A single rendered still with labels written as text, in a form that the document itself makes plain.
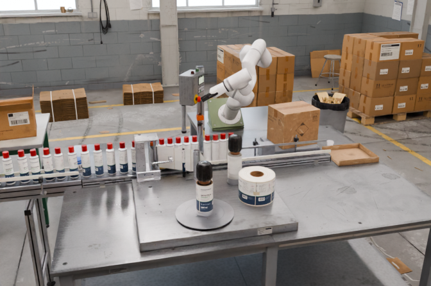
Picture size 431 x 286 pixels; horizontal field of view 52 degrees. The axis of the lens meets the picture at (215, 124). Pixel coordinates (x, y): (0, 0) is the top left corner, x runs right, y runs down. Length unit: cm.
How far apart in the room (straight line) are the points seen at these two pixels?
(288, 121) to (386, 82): 340
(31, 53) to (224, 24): 339
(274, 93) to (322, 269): 371
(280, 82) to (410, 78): 177
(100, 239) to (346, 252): 177
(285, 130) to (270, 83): 320
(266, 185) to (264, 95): 404
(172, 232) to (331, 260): 137
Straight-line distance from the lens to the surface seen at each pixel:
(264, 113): 408
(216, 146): 285
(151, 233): 224
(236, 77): 267
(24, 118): 388
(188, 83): 272
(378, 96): 643
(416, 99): 686
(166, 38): 809
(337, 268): 319
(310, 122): 330
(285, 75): 642
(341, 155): 328
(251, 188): 240
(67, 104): 664
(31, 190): 288
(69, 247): 233
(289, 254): 325
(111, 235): 236
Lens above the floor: 212
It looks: 20 degrees down
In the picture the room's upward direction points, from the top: straight up
